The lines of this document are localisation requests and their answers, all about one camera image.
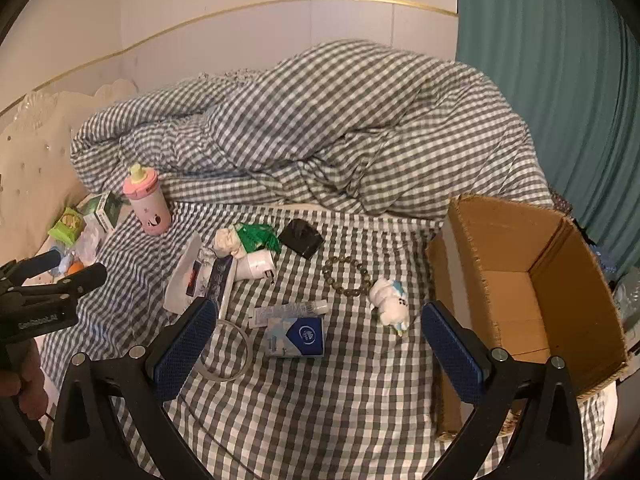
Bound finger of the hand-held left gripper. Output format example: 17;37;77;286
15;262;108;307
0;250;64;283

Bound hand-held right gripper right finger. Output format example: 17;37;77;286
420;301;586;480

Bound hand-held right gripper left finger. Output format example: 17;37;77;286
50;297;218;480

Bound printed wipes pack red label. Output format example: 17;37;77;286
164;232;236;321

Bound clear plastic ring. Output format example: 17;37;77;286
197;319;252;382

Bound white plush toy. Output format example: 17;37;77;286
368;277;410;336

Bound white squeeze tube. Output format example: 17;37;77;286
248;300;329;330

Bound white cloth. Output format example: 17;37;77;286
214;226;248;260

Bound blue white tissue pack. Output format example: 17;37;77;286
265;316;325;358

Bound brown cardboard box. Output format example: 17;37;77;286
426;194;628;441

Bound dark bead bracelet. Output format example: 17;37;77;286
321;255;372;297

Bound person's left hand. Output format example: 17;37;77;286
0;342;48;411

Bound clear plastic bag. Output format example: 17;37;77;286
75;222;108;266

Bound green snack packet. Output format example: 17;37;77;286
47;207;87;242

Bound green white carton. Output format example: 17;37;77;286
82;191;132;233

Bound pink sippy bottle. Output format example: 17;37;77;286
123;164;172;235

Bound cream tufted headboard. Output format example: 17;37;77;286
0;79;138;261

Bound white small bottle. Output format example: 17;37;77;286
234;250;275;282

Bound green foil packet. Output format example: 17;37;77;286
235;223;283;253

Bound grey white checked bed sheet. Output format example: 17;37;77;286
37;200;616;480

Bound black small pouch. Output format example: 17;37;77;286
278;218;324;260

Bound white fleece mattress pad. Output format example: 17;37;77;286
575;375;623;461

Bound grey white checked duvet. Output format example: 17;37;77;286
70;39;556;221

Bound teal curtain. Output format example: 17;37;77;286
454;0;640;281

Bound gold wall trim strip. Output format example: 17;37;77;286
0;0;458;116

